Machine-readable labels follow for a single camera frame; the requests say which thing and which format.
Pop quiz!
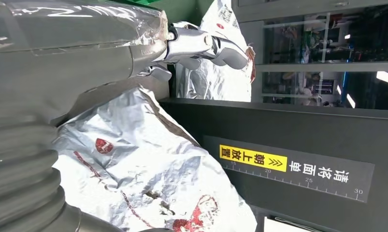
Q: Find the white parcel bag red print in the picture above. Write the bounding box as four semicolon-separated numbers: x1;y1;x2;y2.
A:
51;85;259;232

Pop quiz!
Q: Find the green plastic crate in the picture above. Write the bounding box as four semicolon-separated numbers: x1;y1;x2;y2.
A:
98;0;159;5

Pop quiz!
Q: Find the white printed mailer bag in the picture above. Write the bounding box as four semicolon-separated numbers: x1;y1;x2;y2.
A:
176;0;257;103

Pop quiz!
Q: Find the black scanner column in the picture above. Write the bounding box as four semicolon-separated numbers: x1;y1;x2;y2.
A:
158;97;388;232

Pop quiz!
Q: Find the grey yellow ruler label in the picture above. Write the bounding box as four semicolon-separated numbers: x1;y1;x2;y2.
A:
202;135;375;204

